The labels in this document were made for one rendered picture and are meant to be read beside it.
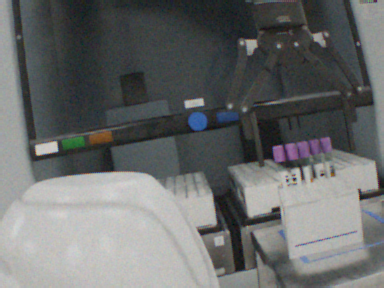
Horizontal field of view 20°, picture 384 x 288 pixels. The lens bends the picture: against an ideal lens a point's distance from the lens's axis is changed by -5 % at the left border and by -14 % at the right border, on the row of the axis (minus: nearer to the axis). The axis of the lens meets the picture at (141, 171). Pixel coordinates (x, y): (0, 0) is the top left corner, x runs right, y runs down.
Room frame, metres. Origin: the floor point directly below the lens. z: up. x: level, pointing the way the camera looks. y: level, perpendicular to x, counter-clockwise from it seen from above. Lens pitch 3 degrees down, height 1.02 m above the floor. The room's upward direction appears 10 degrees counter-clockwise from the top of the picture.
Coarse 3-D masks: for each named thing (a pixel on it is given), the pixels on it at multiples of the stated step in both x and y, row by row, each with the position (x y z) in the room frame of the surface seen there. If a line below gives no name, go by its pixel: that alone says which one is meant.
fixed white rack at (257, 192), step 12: (276, 168) 2.11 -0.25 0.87; (240, 180) 1.99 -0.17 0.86; (252, 180) 1.94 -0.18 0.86; (264, 180) 1.89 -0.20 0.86; (276, 180) 1.85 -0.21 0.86; (240, 192) 2.11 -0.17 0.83; (252, 192) 1.83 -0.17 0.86; (264, 192) 1.82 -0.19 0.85; (276, 192) 1.82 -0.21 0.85; (240, 204) 2.06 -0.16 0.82; (252, 204) 1.83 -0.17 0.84; (264, 204) 1.82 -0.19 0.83; (276, 204) 1.82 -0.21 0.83; (252, 216) 1.83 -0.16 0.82
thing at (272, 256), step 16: (368, 208) 1.55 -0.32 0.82; (368, 224) 1.38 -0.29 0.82; (256, 240) 1.50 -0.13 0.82; (272, 240) 1.46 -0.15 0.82; (368, 240) 1.24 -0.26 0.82; (256, 256) 1.58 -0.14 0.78; (272, 256) 1.31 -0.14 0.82; (288, 256) 1.28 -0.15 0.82; (304, 256) 1.25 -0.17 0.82; (320, 256) 1.22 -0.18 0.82; (336, 256) 1.19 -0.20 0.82; (352, 256) 1.15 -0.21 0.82; (368, 256) 1.12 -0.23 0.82; (272, 272) 1.23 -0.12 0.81; (288, 272) 1.16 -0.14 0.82; (304, 272) 1.13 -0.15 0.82; (320, 272) 1.11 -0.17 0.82; (336, 272) 1.08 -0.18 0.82; (352, 272) 1.05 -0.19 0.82; (368, 272) 1.03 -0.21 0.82
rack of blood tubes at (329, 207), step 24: (288, 192) 1.42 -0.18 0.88; (312, 192) 1.35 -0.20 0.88; (336, 192) 1.29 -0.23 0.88; (288, 216) 1.26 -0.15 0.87; (312, 216) 1.25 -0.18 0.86; (336, 216) 1.25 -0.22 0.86; (360, 216) 1.25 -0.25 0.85; (288, 240) 1.26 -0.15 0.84; (312, 240) 1.25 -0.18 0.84; (336, 240) 1.25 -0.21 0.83; (360, 240) 1.25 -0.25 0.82
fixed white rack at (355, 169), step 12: (348, 156) 2.07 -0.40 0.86; (312, 168) 2.06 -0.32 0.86; (324, 168) 1.89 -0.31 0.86; (336, 168) 1.84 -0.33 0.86; (348, 168) 1.82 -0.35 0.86; (360, 168) 1.82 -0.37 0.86; (372, 168) 1.82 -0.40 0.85; (348, 180) 1.82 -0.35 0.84; (360, 180) 1.82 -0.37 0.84; (372, 180) 1.82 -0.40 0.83
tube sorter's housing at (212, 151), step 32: (0, 0) 1.89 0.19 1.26; (352, 0) 1.87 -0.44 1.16; (0, 32) 1.89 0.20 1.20; (0, 64) 1.89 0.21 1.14; (0, 96) 1.89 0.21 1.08; (0, 128) 1.89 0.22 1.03; (224, 128) 2.63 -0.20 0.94; (288, 128) 2.63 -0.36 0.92; (320, 128) 2.63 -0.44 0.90; (352, 128) 2.20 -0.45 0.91; (0, 160) 1.89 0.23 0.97; (32, 160) 1.90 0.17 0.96; (64, 160) 2.45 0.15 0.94; (96, 160) 2.64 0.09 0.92; (128, 160) 2.49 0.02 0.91; (160, 160) 2.48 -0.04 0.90; (192, 160) 2.64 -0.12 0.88; (224, 160) 2.63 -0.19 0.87; (256, 160) 2.51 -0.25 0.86; (0, 192) 1.89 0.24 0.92; (224, 192) 2.48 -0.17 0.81
